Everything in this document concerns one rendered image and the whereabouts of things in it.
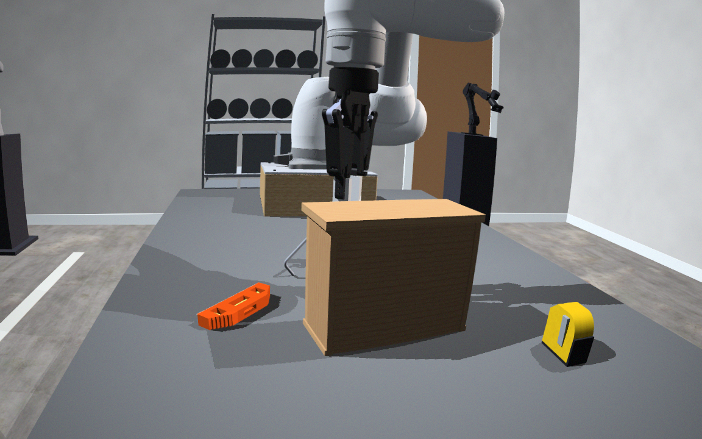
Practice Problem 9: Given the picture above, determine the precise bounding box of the brown wooden cabinet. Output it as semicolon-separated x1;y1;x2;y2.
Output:
302;199;486;356

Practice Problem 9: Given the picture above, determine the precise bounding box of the yellow tape measure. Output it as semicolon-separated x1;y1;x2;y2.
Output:
542;302;594;367

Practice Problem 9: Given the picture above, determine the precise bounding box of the orange spirit level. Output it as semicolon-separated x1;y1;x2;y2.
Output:
196;283;270;330

